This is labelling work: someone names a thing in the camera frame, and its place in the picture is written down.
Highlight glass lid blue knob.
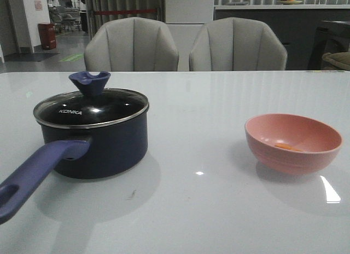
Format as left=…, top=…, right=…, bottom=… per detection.
left=33, top=71, right=149, bottom=129

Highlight orange ham slices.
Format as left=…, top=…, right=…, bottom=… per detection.
left=274, top=143, right=302, bottom=152

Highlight pink bowl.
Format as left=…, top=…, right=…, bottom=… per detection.
left=244, top=113, right=343, bottom=175

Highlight left beige chair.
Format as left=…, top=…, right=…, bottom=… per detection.
left=84, top=17, right=179, bottom=72

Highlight beige chair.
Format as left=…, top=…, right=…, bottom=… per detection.
left=189, top=18, right=288, bottom=71
left=84, top=17, right=179, bottom=72

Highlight dark blue saucepan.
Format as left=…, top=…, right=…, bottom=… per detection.
left=1, top=112, right=148, bottom=223

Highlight right beige chair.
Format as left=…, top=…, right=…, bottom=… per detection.
left=189, top=18, right=288, bottom=71

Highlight white cabinet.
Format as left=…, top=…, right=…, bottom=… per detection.
left=165, top=0, right=214, bottom=24

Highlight grey counter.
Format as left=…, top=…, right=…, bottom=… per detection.
left=214, top=5, right=349, bottom=70

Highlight red trash bin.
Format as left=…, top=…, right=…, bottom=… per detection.
left=38, top=23, right=57, bottom=50

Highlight fruit plate on counter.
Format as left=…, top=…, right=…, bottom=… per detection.
left=276, top=0, right=303, bottom=5

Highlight olive cushion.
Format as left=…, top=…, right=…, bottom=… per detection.
left=322, top=51, right=350, bottom=71

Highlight red wall notice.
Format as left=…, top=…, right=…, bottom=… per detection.
left=34, top=0, right=43, bottom=11

